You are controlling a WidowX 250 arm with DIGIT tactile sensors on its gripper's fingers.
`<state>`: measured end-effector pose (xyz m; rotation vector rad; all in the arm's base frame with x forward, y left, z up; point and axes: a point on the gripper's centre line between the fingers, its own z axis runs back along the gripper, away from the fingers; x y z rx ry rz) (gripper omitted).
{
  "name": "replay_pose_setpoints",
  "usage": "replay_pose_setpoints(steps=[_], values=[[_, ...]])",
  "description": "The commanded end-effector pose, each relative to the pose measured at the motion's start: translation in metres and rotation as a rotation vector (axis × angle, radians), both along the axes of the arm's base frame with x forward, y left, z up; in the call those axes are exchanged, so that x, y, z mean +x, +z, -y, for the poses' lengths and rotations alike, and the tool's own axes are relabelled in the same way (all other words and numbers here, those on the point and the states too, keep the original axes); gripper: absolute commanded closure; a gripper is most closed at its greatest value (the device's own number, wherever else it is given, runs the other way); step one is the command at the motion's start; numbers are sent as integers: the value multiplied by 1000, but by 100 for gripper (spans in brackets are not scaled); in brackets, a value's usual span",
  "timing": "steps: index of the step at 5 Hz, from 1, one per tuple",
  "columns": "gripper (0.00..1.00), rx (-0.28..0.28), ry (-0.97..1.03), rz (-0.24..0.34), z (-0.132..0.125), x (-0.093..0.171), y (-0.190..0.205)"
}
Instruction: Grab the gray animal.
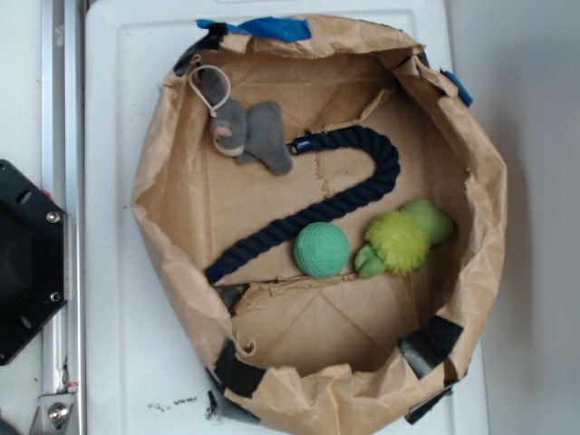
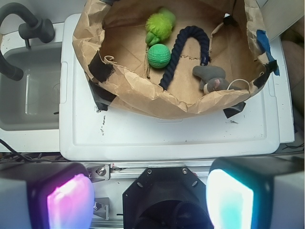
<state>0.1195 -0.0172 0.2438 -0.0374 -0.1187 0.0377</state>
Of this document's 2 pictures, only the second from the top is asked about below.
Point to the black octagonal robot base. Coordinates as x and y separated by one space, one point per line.
166 198

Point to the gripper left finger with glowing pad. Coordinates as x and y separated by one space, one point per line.
49 195

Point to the brown paper bag bin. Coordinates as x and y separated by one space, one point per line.
109 43

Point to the gray sink basin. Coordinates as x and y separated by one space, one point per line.
32 103

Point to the gray faucet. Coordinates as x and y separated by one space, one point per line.
33 27

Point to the blue painter tape strip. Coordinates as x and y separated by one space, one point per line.
264 45

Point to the white plastic tray lid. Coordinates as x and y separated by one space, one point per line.
87 134

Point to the green rubber ball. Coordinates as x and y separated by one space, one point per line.
158 56

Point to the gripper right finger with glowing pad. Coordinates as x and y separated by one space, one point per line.
257 192

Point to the gray plush animal toy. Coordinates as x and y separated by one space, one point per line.
212 79

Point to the green fuzzy plush toy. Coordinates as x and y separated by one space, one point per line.
159 26

